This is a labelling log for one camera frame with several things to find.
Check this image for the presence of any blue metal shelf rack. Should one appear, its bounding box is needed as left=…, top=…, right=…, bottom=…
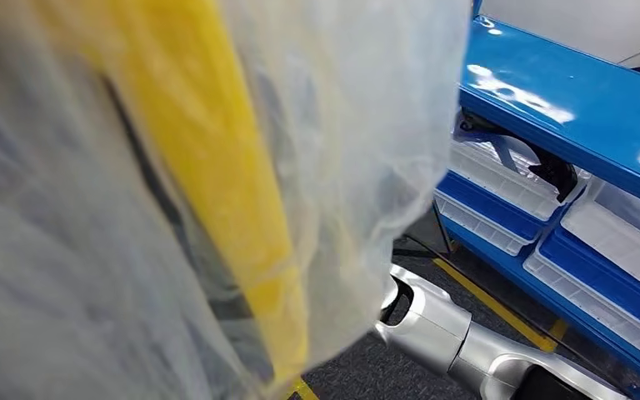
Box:
left=432, top=0, right=640, bottom=400

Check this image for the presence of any translucent plastic sheet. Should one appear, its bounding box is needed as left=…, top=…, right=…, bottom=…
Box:
left=0, top=0, right=471, bottom=400

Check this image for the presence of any white car body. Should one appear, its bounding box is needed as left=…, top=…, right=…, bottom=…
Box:
left=477, top=0, right=640, bottom=70

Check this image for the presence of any black plastic car part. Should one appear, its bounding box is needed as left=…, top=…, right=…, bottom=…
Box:
left=460, top=110, right=578, bottom=203

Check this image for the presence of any yellow floor tape mark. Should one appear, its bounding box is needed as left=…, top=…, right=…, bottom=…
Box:
left=287, top=377, right=321, bottom=400

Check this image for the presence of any yellow strip behind plastic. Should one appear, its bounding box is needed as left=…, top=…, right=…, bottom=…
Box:
left=32, top=0, right=310, bottom=382

